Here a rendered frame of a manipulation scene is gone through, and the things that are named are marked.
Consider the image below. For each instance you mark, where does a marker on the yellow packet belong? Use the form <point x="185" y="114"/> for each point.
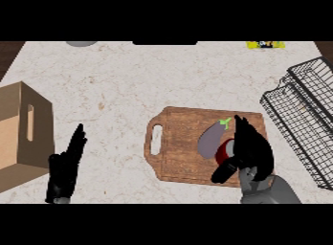
<point x="266" y="44"/>

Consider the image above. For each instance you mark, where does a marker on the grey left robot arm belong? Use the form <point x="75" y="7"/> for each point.
<point x="62" y="200"/>

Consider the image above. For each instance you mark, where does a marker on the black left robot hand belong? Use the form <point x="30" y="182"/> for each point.
<point x="65" y="166"/>

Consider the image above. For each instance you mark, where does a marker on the brown wooden cutting board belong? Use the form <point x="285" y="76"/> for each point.
<point x="188" y="143"/>

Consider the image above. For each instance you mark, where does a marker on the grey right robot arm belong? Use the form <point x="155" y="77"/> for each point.
<point x="266" y="189"/>

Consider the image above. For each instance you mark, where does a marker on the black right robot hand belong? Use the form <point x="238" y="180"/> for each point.
<point x="251" y="150"/>

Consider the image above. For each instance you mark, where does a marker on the red can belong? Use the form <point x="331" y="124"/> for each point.
<point x="224" y="150"/>

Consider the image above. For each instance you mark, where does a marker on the purple eggplant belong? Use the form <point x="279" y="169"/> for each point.
<point x="213" y="140"/>

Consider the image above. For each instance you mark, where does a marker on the brown cardboard box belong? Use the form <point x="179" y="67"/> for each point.
<point x="13" y="137"/>

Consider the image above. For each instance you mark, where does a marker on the grey round object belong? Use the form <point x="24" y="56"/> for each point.
<point x="81" y="43"/>

